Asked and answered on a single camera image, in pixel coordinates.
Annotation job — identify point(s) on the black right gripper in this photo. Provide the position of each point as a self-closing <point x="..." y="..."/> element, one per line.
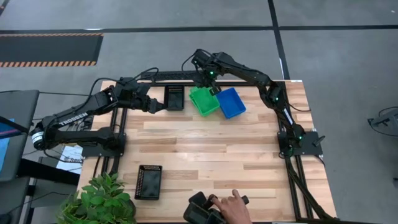
<point x="207" y="77"/>

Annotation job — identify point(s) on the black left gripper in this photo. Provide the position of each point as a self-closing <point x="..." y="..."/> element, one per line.
<point x="149" y="103"/>

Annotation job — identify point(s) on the green plastic basket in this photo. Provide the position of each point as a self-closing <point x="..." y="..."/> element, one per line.
<point x="191" y="96"/>
<point x="206" y="102"/>

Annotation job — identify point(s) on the black plastic basket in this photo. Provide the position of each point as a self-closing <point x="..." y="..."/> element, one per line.
<point x="174" y="98"/>
<point x="148" y="183"/>

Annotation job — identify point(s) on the large blue plastic basket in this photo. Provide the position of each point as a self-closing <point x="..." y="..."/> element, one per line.
<point x="230" y="102"/>

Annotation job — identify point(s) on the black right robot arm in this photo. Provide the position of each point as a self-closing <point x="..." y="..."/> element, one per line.
<point x="248" y="73"/>

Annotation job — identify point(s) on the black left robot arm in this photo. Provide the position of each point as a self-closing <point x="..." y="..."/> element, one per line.
<point x="81" y="115"/>

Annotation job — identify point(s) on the black perforated panel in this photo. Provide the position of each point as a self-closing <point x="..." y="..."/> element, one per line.
<point x="168" y="75"/>

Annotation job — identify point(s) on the white label sticker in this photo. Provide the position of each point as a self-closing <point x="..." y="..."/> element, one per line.
<point x="296" y="81"/>

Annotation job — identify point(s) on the white printed paper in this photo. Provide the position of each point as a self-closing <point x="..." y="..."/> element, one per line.
<point x="73" y="160"/>

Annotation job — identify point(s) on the green potted plant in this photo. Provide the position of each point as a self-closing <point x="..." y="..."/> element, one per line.
<point x="99" y="199"/>

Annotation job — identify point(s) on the black handheld device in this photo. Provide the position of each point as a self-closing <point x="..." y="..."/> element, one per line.
<point x="196" y="214"/>

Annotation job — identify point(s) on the person's hand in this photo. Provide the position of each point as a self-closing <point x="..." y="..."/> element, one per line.
<point x="236" y="211"/>

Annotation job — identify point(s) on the black hazard-striped floor mat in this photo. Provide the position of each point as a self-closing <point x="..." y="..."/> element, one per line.
<point x="49" y="49"/>

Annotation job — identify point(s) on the black furniture crossbar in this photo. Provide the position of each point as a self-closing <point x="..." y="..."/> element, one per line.
<point x="49" y="172"/>

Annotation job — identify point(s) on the blue sheet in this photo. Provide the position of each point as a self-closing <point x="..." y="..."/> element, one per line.
<point x="4" y="146"/>

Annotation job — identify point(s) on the black floor stand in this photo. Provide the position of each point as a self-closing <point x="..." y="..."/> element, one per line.
<point x="387" y="119"/>

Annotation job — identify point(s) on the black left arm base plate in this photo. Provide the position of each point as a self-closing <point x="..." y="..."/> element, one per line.
<point x="93" y="153"/>

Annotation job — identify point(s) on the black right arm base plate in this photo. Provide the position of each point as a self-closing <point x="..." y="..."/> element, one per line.
<point x="311" y="146"/>

